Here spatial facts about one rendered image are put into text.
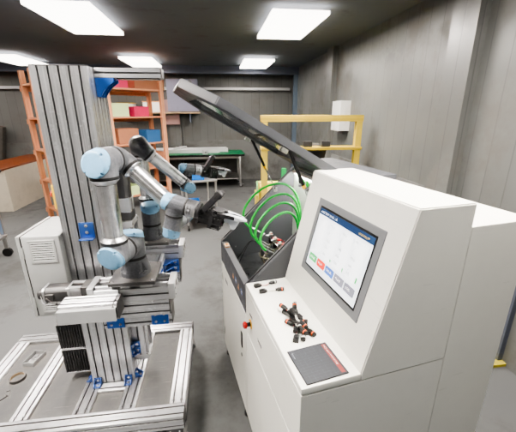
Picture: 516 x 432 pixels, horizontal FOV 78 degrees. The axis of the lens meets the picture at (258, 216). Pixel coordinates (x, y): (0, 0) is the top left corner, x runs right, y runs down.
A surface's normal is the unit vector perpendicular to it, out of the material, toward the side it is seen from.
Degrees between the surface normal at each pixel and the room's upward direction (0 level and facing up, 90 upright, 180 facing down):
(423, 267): 90
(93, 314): 90
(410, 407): 90
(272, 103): 90
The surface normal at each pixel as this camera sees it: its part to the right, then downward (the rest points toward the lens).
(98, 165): -0.16, 0.18
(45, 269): 0.13, 0.31
